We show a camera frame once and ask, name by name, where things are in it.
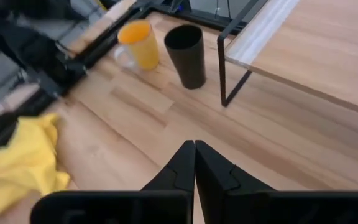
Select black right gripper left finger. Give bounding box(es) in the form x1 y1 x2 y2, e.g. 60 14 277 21
141 139 196 192

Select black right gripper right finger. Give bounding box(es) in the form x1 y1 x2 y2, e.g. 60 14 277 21
195 139 275 224

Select tall black cup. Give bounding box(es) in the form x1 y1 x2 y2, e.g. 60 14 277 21
163 24 207 90

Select yellow-orange mug white handle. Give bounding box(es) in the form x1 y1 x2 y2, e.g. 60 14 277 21
114 19 160 72

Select yellow cloth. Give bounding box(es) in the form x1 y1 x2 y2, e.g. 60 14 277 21
0 113 71 220

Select black metal table frame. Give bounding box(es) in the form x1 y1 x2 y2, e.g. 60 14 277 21
0 0 254 150

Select wooden shelf black frame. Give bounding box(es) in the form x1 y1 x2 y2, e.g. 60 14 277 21
216 0 358 121

